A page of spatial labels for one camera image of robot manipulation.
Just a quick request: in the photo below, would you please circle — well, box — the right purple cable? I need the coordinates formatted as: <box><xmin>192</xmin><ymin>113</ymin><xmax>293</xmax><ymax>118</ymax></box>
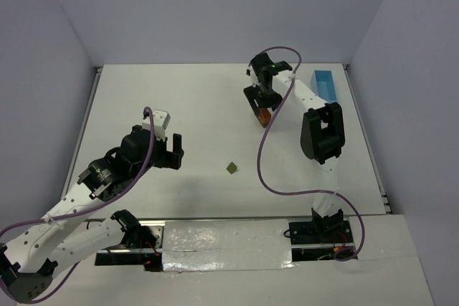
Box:
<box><xmin>245</xmin><ymin>46</ymin><xmax>366</xmax><ymax>262</ymax></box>

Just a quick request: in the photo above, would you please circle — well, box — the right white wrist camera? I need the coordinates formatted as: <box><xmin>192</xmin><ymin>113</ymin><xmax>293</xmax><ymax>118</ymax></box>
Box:
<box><xmin>246</xmin><ymin>66</ymin><xmax>259</xmax><ymax>87</ymax></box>

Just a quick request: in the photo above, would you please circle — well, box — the purple cable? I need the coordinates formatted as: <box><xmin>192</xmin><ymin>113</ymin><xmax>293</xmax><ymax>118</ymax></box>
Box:
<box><xmin>245</xmin><ymin>46</ymin><xmax>366</xmax><ymax>262</ymax></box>
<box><xmin>0</xmin><ymin>106</ymin><xmax>157</xmax><ymax>303</ymax></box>

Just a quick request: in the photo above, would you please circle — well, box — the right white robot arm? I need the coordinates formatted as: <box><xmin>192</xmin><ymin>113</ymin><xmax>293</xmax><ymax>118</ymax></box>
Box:
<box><xmin>243</xmin><ymin>50</ymin><xmax>345</xmax><ymax>237</ymax></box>

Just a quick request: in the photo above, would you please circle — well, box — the orange arch block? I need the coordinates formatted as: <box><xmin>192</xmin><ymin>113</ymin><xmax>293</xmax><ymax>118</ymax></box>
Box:
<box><xmin>256</xmin><ymin>108</ymin><xmax>271</xmax><ymax>128</ymax></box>

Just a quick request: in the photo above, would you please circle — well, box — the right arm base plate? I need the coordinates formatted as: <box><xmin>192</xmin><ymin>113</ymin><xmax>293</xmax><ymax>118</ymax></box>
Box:
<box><xmin>284</xmin><ymin>221</ymin><xmax>354</xmax><ymax>247</ymax></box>

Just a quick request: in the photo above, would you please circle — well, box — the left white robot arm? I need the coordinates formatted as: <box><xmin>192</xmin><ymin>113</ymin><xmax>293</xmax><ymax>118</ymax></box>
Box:
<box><xmin>1</xmin><ymin>125</ymin><xmax>184</xmax><ymax>304</ymax></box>

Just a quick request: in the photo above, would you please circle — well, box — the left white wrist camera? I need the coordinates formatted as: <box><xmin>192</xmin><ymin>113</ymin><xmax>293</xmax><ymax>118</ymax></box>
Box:
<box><xmin>141</xmin><ymin>110</ymin><xmax>171</xmax><ymax>141</ymax></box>

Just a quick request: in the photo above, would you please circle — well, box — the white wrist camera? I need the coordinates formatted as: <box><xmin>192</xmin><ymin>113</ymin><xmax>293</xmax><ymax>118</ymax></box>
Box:
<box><xmin>246</xmin><ymin>66</ymin><xmax>259</xmax><ymax>87</ymax></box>
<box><xmin>141</xmin><ymin>110</ymin><xmax>171</xmax><ymax>141</ymax></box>

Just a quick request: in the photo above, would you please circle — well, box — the blue plastic box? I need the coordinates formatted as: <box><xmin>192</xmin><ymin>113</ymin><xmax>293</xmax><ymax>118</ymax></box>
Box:
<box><xmin>311</xmin><ymin>70</ymin><xmax>338</xmax><ymax>102</ymax></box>

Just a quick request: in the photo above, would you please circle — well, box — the silver tape sheet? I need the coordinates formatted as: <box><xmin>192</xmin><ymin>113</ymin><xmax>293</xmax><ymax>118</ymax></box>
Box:
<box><xmin>162</xmin><ymin>219</ymin><xmax>293</xmax><ymax>272</ymax></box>

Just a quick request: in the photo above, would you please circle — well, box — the aluminium mounting rail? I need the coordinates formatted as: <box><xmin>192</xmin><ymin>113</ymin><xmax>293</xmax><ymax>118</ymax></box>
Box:
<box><xmin>89</xmin><ymin>215</ymin><xmax>359</xmax><ymax>249</ymax></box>

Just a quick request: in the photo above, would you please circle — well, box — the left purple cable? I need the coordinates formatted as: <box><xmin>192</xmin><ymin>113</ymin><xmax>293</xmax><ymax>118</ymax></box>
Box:
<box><xmin>0</xmin><ymin>106</ymin><xmax>157</xmax><ymax>303</ymax></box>

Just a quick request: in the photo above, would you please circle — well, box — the green wedge block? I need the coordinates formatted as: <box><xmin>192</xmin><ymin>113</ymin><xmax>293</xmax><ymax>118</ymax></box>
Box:
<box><xmin>226</xmin><ymin>162</ymin><xmax>237</xmax><ymax>174</ymax></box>

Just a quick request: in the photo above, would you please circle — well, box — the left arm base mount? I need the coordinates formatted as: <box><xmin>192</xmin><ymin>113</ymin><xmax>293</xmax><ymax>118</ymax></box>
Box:
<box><xmin>121</xmin><ymin>226</ymin><xmax>163</xmax><ymax>272</ymax></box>

